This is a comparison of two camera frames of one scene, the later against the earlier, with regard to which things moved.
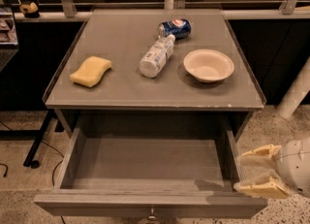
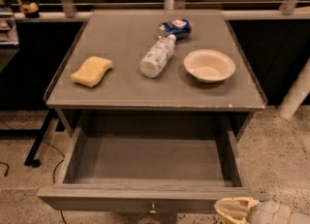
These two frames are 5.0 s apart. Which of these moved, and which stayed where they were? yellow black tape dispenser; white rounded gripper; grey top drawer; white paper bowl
Moved: white rounded gripper
Stayed: grey top drawer; white paper bowl; yellow black tape dispenser
